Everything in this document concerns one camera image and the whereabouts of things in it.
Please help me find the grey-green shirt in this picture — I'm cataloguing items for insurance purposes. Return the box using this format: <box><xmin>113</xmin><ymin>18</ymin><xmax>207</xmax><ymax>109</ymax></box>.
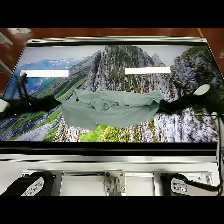
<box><xmin>60</xmin><ymin>88</ymin><xmax>165</xmax><ymax>131</ymax></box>

